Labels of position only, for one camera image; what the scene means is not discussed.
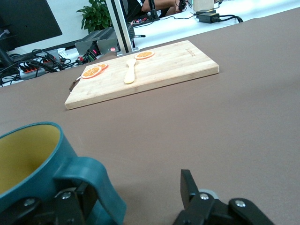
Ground teal mug yellow inside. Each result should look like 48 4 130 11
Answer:
0 121 128 225

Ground bamboo cutting board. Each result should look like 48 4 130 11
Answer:
64 40 220 111

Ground green potted plant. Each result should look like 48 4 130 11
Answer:
76 0 113 34

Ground black finned computer box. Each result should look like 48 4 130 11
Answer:
82 26 118 43

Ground black adapter cable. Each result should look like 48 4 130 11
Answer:
219 14 245 24

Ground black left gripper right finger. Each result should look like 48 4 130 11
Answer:
173 169 275 225

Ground grey power strip orange switches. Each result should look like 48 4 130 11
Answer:
19 62 52 80
34 49 62 64

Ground grey metal box red button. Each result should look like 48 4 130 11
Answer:
96 37 120 55

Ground black computer monitor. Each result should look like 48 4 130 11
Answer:
0 0 63 68

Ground black desk stand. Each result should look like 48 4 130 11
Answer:
149 0 160 21

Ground beige box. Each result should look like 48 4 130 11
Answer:
193 0 215 10

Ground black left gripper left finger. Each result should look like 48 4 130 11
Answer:
0 181 98 225

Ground person's forearm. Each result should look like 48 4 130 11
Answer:
141 0 179 13

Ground yellow fork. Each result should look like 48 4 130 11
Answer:
123 58 137 85

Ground aluminium camera post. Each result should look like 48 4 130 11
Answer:
105 0 140 56

